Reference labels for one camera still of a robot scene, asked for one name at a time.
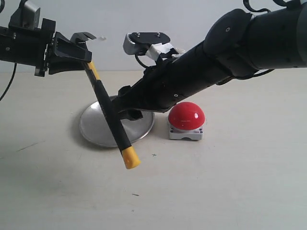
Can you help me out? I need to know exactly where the round stainless steel plate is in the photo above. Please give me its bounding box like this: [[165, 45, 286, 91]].
[[79, 101, 155, 148]]

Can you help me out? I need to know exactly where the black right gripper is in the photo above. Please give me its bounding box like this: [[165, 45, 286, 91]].
[[109, 59, 177, 121]]

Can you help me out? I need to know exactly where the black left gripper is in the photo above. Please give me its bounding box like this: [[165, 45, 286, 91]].
[[35, 18, 92, 77]]

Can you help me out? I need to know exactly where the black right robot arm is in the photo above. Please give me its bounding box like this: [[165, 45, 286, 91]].
[[112, 0, 307, 119]]

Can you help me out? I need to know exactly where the red dome push button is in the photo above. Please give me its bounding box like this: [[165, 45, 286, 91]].
[[167, 102, 206, 141]]

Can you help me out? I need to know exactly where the black and yellow claw hammer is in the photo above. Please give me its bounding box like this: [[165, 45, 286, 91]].
[[82, 61, 141, 170]]

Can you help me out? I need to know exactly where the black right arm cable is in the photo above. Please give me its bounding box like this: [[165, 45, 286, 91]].
[[242, 0, 288, 14]]

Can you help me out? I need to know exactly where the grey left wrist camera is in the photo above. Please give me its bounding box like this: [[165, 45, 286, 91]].
[[9, 0, 41, 30]]

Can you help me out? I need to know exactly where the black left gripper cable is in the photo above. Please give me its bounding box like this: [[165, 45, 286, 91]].
[[0, 62, 17, 101]]

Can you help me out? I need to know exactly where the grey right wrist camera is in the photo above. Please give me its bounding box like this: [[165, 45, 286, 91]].
[[123, 32, 170, 56]]

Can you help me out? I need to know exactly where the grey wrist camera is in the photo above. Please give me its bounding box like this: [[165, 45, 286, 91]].
[[123, 32, 170, 56], [9, 0, 41, 30]]

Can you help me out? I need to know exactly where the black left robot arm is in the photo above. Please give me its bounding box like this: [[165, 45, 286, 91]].
[[0, 18, 96, 77]]

